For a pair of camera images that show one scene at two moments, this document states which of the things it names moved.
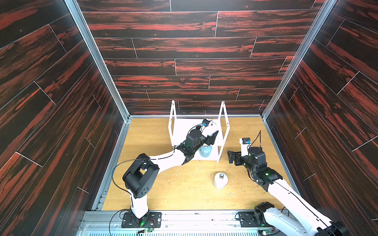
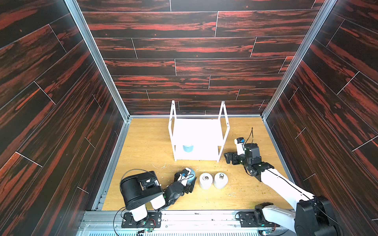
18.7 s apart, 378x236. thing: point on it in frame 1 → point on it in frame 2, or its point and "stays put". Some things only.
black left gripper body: x=207 y=140 → x=187 y=189
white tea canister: x=221 y=180 stays put
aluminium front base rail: x=174 y=223 stays put
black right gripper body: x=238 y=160 stays put
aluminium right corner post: x=308 y=42 stays put
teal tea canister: x=205 y=151 → x=192 y=175
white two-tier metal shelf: x=179 y=128 stays put
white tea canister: x=211 y=128 → x=205 y=180
